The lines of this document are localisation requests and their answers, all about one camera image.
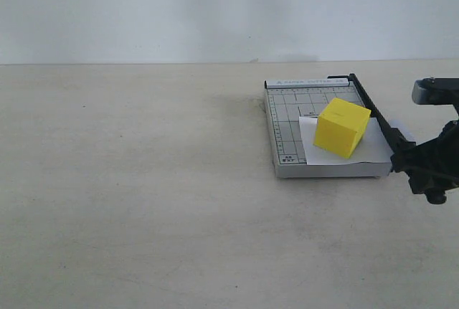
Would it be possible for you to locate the grey paper cutter base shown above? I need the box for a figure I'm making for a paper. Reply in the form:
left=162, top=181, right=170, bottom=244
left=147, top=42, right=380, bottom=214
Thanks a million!
left=265, top=75, right=392, bottom=179

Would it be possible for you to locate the black cutter blade arm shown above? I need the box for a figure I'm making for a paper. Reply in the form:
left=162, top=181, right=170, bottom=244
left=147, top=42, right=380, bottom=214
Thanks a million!
left=348, top=73, right=415, bottom=173

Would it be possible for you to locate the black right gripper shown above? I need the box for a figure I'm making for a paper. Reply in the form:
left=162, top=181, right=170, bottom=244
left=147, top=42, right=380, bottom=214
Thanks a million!
left=391, top=120, right=458, bottom=204

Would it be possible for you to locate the white paper sheet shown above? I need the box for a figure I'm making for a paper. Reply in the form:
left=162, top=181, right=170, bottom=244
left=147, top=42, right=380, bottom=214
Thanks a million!
left=299, top=117, right=392, bottom=166

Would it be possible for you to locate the yellow cube block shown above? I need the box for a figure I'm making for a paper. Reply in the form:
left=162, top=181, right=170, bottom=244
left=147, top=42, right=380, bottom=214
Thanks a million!
left=313, top=98, right=371, bottom=158

